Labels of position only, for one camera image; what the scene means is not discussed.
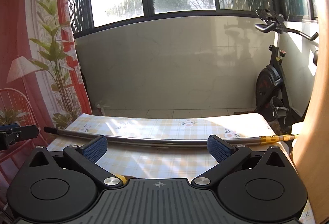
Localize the red plant print curtain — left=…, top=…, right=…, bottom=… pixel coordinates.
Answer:
left=1, top=0, right=91, bottom=205

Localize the yellow lemon far left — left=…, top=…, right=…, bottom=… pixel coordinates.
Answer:
left=115, top=174, right=127, bottom=185

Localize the checked floral tablecloth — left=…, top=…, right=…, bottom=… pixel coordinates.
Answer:
left=46, top=112, right=317, bottom=224

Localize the black exercise bike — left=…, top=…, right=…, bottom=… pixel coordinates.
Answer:
left=254, top=9, right=319, bottom=134

